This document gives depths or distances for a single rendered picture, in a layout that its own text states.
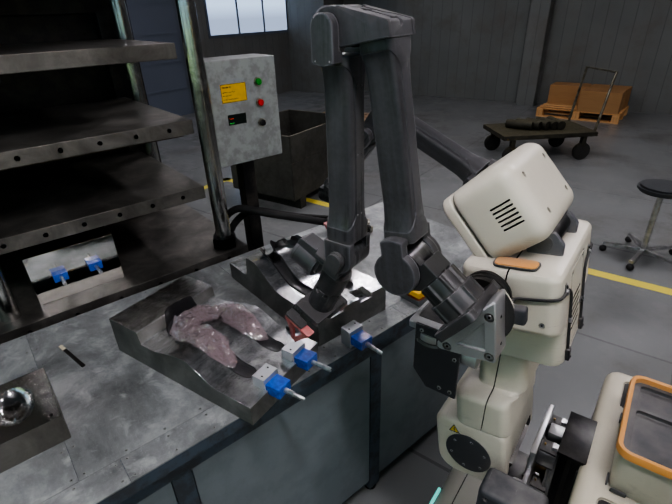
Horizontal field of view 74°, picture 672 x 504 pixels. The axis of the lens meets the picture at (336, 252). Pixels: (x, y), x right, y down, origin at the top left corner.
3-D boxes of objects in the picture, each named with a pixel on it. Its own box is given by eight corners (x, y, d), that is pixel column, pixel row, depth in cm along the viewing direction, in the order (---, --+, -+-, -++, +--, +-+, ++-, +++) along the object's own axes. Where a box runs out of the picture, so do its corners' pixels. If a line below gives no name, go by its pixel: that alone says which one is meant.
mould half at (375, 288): (385, 309, 139) (386, 272, 133) (319, 346, 124) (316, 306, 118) (292, 253, 173) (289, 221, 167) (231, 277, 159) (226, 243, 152)
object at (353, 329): (388, 357, 120) (388, 341, 117) (375, 366, 117) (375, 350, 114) (354, 334, 129) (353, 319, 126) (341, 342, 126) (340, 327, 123)
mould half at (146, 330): (318, 358, 120) (316, 325, 115) (253, 425, 101) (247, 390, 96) (191, 304, 145) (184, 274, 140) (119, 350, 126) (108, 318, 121)
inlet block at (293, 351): (336, 372, 112) (336, 355, 109) (325, 384, 108) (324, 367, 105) (295, 354, 118) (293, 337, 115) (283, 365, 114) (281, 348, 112)
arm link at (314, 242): (343, 263, 80) (369, 244, 86) (297, 223, 83) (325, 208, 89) (321, 303, 88) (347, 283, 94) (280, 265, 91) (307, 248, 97)
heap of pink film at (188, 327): (274, 333, 121) (272, 309, 117) (227, 374, 108) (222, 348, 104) (207, 305, 133) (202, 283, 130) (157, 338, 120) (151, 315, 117)
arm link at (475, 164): (360, 99, 117) (386, 83, 122) (356, 138, 129) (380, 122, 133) (503, 195, 101) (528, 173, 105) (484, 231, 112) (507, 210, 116)
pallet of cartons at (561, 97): (627, 114, 723) (634, 85, 703) (619, 124, 665) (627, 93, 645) (547, 107, 788) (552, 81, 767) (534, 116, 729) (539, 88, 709)
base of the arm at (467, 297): (475, 321, 66) (501, 284, 75) (437, 280, 68) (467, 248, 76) (439, 344, 72) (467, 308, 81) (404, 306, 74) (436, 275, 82)
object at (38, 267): (124, 276, 164) (111, 233, 156) (41, 305, 149) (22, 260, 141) (88, 233, 198) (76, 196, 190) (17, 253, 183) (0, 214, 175)
